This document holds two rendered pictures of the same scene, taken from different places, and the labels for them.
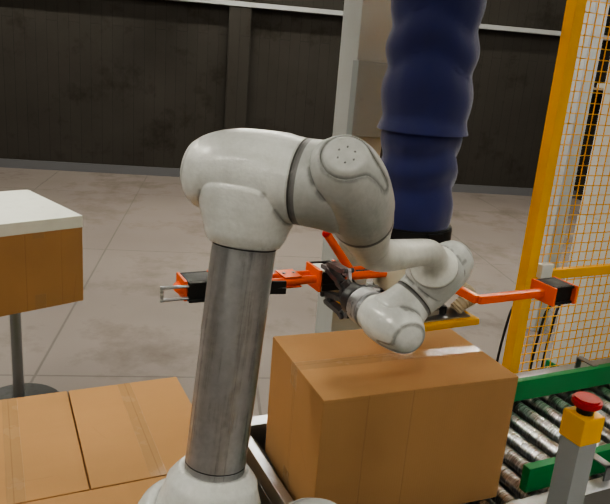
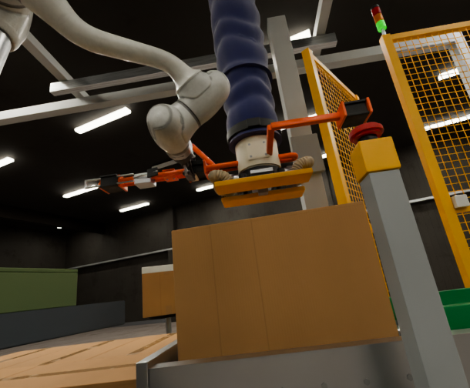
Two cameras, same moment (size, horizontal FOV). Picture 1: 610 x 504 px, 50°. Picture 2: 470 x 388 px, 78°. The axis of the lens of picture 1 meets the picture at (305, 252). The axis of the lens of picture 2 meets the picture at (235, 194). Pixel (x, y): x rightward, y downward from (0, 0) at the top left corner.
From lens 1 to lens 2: 1.47 m
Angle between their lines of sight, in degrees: 45
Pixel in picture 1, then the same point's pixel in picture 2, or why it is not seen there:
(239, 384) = not seen: outside the picture
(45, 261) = (170, 286)
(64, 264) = not seen: hidden behind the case
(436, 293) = (186, 91)
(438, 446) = (294, 275)
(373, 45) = (299, 131)
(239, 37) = not seen: hidden behind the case
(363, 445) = (213, 272)
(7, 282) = (150, 297)
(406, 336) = (153, 112)
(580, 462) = (383, 193)
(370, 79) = (300, 144)
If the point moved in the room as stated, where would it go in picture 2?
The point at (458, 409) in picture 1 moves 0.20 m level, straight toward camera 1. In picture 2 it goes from (303, 235) to (257, 233)
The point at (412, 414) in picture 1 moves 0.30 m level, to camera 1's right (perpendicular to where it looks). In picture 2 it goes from (255, 241) to (358, 219)
